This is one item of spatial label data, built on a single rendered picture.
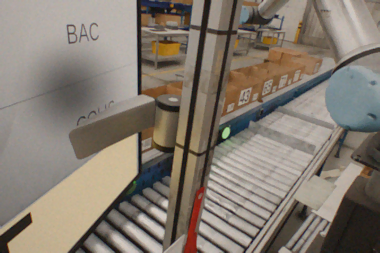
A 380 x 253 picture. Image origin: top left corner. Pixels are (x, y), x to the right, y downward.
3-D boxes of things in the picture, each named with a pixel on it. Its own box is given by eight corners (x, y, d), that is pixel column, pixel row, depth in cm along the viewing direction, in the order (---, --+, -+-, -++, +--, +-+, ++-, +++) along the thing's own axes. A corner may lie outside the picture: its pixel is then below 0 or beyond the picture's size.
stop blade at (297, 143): (311, 157, 177) (316, 145, 173) (247, 131, 200) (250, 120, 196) (311, 157, 177) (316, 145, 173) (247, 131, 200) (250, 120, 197)
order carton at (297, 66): (290, 85, 277) (295, 68, 270) (263, 78, 292) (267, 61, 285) (302, 79, 307) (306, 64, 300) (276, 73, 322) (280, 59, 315)
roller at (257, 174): (289, 199, 137) (292, 191, 135) (203, 157, 164) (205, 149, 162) (292, 195, 141) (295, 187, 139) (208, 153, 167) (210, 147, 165)
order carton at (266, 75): (258, 100, 218) (263, 79, 211) (226, 90, 233) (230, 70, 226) (276, 92, 248) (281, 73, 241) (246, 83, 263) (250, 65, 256)
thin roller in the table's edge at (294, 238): (289, 249, 102) (316, 214, 122) (284, 245, 103) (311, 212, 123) (288, 253, 103) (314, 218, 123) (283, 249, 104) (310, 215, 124)
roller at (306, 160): (310, 169, 167) (312, 162, 165) (235, 137, 193) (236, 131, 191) (312, 166, 171) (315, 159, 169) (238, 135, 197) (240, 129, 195)
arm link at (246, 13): (254, 6, 138) (245, 4, 149) (233, 4, 136) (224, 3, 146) (251, 26, 142) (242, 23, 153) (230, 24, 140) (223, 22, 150)
